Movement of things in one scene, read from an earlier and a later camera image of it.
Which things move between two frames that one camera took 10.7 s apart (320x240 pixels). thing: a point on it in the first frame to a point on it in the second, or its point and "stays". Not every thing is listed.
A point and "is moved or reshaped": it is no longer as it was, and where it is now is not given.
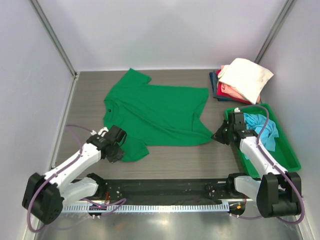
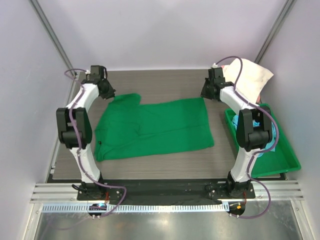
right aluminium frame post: x=284 y=14 stays
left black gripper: x=117 y=156 to x=110 y=94
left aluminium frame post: x=54 y=38 stays
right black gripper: x=218 y=135 to x=203 y=93
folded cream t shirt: x=247 y=78 stays
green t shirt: x=154 y=115 is moved or reshaped
